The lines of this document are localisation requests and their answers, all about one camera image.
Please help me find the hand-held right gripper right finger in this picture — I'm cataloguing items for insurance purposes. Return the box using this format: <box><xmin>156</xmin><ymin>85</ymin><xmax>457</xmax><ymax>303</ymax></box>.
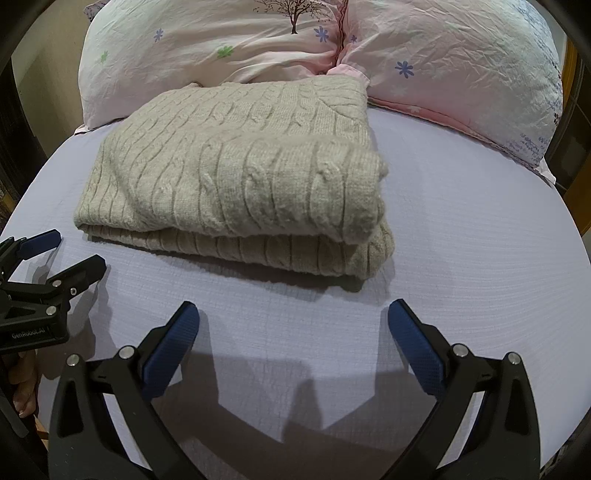
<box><xmin>387</xmin><ymin>298</ymin><xmax>542</xmax><ymax>480</ymax></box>

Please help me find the beige cable-knit sweater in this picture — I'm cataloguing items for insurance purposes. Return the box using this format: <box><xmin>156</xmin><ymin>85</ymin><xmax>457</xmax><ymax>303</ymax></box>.
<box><xmin>74</xmin><ymin>75</ymin><xmax>395</xmax><ymax>281</ymax></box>

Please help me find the dark wooden bed frame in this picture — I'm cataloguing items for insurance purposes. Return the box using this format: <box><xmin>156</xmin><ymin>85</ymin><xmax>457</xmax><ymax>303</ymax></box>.
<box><xmin>545</xmin><ymin>34</ymin><xmax>591</xmax><ymax>217</ymax></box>

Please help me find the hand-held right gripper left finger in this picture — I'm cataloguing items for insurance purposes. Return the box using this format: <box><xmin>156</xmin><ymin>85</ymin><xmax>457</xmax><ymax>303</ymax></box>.
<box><xmin>47</xmin><ymin>301</ymin><xmax>206</xmax><ymax>480</ymax></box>

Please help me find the person's left hand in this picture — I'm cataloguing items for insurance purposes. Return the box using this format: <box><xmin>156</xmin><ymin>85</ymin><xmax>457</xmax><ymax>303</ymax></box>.
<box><xmin>8</xmin><ymin>350</ymin><xmax>40</xmax><ymax>418</ymax></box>

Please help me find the white floral pillow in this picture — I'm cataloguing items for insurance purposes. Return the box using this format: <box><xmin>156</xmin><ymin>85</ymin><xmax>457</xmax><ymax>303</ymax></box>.
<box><xmin>78</xmin><ymin>0</ymin><xmax>345</xmax><ymax>131</ymax></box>

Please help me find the lavender bed sheet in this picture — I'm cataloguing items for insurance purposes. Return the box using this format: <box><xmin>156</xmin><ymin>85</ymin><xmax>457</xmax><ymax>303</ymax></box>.
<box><xmin>0</xmin><ymin>108</ymin><xmax>589</xmax><ymax>480</ymax></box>

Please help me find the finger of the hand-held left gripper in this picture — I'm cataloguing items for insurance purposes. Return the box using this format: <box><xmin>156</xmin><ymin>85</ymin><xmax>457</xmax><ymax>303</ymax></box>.
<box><xmin>0</xmin><ymin>229</ymin><xmax>62</xmax><ymax>280</ymax></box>
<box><xmin>0</xmin><ymin>255</ymin><xmax>107</xmax><ymax>319</ymax></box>

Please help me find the pink floral pillow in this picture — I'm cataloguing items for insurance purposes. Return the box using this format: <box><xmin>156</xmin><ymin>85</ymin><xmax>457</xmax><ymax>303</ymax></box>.
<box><xmin>328</xmin><ymin>0</ymin><xmax>565</xmax><ymax>175</ymax></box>

